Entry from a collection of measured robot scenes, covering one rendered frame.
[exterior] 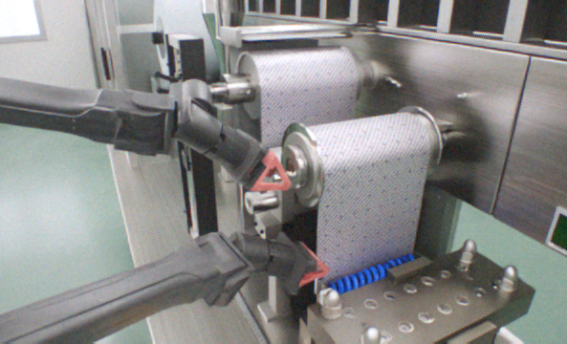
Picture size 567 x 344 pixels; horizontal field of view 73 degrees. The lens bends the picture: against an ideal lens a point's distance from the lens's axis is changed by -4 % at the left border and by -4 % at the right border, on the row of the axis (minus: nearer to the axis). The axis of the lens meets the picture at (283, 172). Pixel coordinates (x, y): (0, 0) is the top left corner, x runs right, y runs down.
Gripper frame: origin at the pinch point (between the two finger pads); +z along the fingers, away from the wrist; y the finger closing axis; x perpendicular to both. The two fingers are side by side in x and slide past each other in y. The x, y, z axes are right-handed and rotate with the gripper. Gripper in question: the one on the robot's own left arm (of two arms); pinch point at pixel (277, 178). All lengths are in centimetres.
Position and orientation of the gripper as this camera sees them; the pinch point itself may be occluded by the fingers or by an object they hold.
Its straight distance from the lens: 68.0
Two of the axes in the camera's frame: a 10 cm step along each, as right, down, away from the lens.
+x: 5.7, -8.2, -0.6
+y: 4.5, 3.7, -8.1
